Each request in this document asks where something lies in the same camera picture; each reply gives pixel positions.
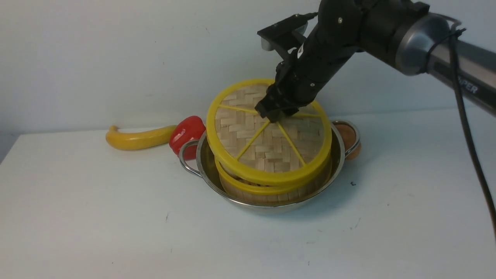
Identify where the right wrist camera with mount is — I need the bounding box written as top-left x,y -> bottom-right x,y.
257,12 -> 318,61

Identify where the yellow-rimmed woven steamer lid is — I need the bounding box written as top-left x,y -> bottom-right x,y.
205,79 -> 332,186

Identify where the yellow-rimmed bamboo steamer basket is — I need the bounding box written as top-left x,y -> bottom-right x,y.
215,157 -> 333,204

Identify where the yellow toy banana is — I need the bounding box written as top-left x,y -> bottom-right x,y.
105,125 -> 177,151

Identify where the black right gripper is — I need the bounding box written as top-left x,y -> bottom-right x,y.
255,24 -> 353,122

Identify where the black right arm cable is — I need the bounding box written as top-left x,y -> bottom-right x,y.
426,14 -> 496,241

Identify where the red toy bell pepper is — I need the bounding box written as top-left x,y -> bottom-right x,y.
169,116 -> 206,157

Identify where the brown toy bread roll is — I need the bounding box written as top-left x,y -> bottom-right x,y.
335,124 -> 362,160

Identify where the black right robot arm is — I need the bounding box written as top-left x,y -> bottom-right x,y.
255,0 -> 496,122

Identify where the stainless steel pot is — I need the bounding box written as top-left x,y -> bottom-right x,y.
178,120 -> 361,214

